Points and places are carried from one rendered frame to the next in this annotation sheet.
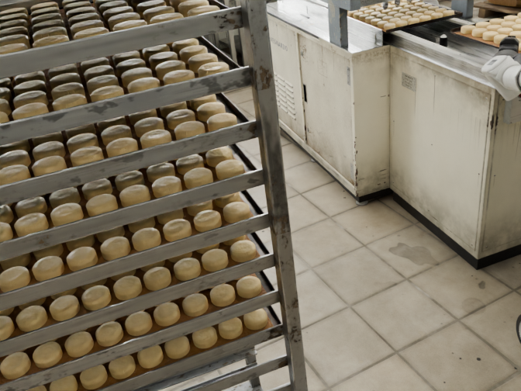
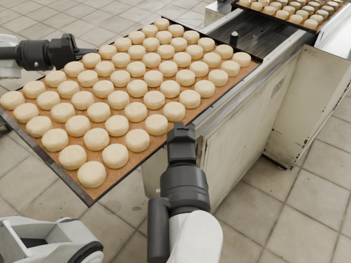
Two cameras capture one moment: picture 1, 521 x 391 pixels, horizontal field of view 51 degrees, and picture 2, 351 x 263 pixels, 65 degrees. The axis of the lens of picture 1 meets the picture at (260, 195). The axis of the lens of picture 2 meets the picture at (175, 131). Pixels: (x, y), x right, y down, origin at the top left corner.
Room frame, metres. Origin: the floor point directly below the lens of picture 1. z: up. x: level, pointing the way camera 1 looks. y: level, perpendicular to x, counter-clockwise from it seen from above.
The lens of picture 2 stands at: (1.53, -1.59, 1.44)
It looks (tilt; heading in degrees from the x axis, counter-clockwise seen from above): 48 degrees down; 58
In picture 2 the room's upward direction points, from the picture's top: straight up
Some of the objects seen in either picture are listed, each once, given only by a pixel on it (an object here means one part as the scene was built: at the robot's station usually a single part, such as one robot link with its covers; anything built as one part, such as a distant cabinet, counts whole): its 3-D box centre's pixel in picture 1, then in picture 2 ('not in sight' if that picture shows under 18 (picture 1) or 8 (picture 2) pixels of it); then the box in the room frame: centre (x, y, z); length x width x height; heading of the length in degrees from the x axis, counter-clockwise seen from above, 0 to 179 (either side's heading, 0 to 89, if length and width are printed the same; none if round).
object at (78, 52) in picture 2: not in sight; (85, 50); (1.69, -0.85, 1.01); 0.06 x 0.03 x 0.02; 151
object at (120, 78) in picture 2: not in sight; (120, 78); (1.72, -1.02, 1.01); 0.05 x 0.05 x 0.02
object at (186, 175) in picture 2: not in sight; (180, 170); (1.70, -1.34, 1.00); 0.12 x 0.10 x 0.13; 61
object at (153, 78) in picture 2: not in sight; (153, 79); (1.79, -1.07, 1.01); 0.05 x 0.05 x 0.02
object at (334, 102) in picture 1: (357, 84); (300, 54); (3.11, -0.65, 0.42); 1.28 x 0.72 x 0.84; 16
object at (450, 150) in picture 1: (464, 141); (213, 132); (2.17, -0.93, 0.45); 0.70 x 0.34 x 0.90; 16
